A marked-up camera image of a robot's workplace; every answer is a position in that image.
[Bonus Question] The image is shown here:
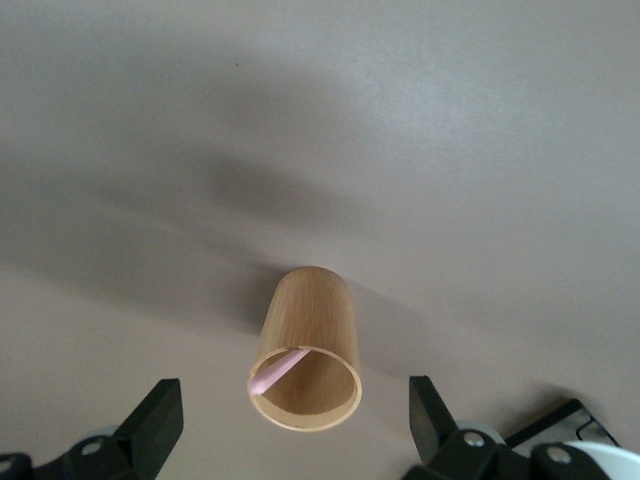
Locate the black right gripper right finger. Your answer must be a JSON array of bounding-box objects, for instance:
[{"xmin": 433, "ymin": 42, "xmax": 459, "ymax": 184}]
[{"xmin": 407, "ymin": 374, "xmax": 609, "ymax": 480}]

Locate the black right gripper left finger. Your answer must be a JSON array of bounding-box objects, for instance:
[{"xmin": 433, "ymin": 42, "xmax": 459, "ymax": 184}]
[{"xmin": 0, "ymin": 378, "xmax": 184, "ymax": 480}]

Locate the pink chopstick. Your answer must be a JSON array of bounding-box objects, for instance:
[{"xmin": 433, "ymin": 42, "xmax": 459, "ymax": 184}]
[{"xmin": 248, "ymin": 348, "xmax": 309, "ymax": 396}]

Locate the black cup rack wooden bar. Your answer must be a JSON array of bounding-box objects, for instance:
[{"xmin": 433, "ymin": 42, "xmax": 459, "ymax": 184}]
[{"xmin": 504, "ymin": 397, "xmax": 624, "ymax": 451}]

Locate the white cup with printed base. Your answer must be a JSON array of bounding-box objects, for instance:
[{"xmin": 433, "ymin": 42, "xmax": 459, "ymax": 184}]
[{"xmin": 567, "ymin": 439, "xmax": 640, "ymax": 480}]

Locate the wooden cylinder chopstick holder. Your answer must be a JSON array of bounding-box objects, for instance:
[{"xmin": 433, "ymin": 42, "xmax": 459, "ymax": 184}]
[{"xmin": 247, "ymin": 266, "xmax": 362, "ymax": 432}]

